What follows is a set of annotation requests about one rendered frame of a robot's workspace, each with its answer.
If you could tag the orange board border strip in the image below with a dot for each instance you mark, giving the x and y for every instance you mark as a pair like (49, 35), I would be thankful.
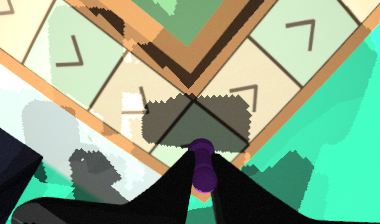
(190, 84)

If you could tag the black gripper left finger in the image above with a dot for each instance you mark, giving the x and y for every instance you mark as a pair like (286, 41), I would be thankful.
(165, 202)

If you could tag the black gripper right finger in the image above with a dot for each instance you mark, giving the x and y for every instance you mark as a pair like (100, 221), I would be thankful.
(237, 199)

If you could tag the purple pawn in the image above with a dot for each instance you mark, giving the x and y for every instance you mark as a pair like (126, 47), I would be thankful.
(204, 177)

